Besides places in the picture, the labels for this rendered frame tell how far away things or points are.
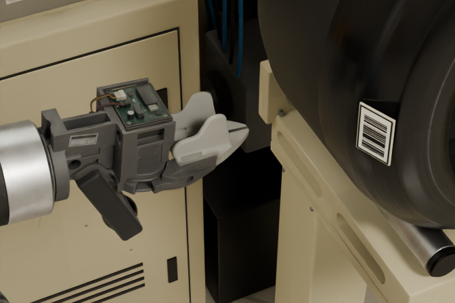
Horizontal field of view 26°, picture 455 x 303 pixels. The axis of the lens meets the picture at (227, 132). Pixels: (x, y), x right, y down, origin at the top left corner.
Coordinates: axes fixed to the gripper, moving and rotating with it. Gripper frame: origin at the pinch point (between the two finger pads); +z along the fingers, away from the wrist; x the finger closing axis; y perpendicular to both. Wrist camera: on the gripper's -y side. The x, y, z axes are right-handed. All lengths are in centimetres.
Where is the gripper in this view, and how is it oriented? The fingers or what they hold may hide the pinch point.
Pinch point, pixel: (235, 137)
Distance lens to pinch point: 100.4
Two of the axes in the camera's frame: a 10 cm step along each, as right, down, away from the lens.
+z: 9.0, -2.1, 3.9
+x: -4.3, -6.3, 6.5
